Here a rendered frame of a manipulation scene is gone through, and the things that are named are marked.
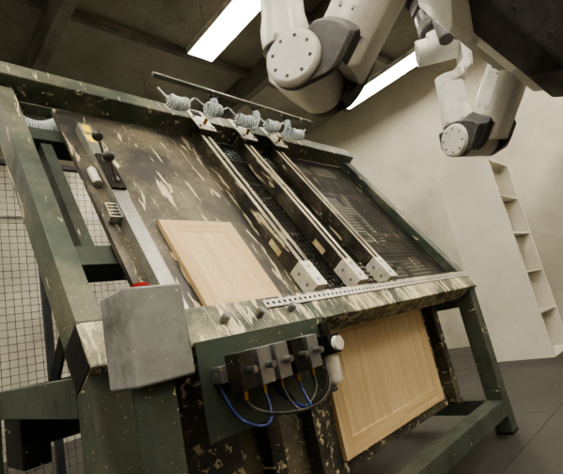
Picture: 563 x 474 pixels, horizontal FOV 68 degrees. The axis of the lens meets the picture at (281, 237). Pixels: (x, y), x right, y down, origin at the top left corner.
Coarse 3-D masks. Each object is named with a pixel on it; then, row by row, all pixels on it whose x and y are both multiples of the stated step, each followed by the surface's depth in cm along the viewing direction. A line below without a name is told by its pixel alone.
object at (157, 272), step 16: (80, 128) 158; (96, 144) 154; (96, 160) 147; (112, 192) 138; (128, 208) 135; (128, 224) 129; (144, 240) 127; (144, 256) 122; (160, 256) 125; (160, 272) 119
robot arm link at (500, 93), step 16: (496, 80) 88; (512, 80) 87; (480, 96) 92; (496, 96) 89; (512, 96) 88; (480, 112) 92; (496, 112) 90; (512, 112) 90; (448, 128) 98; (464, 128) 94; (480, 128) 92; (496, 128) 92; (512, 128) 95; (448, 144) 98; (464, 144) 95; (480, 144) 93
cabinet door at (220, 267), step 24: (168, 240) 137; (192, 240) 143; (216, 240) 150; (240, 240) 157; (192, 264) 132; (216, 264) 139; (240, 264) 146; (216, 288) 130; (240, 288) 136; (264, 288) 142
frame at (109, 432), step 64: (64, 384) 98; (192, 384) 129; (448, 384) 231; (0, 448) 175; (128, 448) 88; (192, 448) 123; (256, 448) 138; (320, 448) 149; (384, 448) 183; (448, 448) 174
